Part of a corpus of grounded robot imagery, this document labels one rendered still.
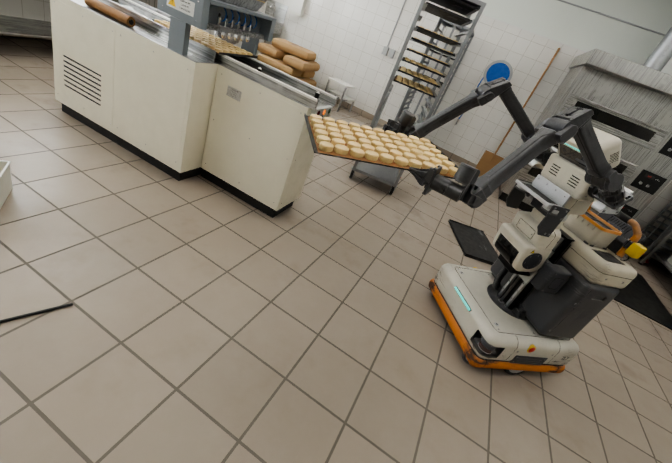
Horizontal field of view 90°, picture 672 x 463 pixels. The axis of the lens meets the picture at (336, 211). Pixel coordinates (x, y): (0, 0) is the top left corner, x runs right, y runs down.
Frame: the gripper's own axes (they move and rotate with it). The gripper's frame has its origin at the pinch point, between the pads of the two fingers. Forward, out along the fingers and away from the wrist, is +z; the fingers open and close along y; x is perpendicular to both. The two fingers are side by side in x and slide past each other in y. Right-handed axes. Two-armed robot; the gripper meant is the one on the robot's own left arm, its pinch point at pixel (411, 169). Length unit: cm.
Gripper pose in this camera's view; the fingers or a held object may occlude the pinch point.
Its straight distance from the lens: 125.8
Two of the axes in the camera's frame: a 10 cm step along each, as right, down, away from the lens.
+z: -7.8, -4.9, 3.9
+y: -2.8, 8.3, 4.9
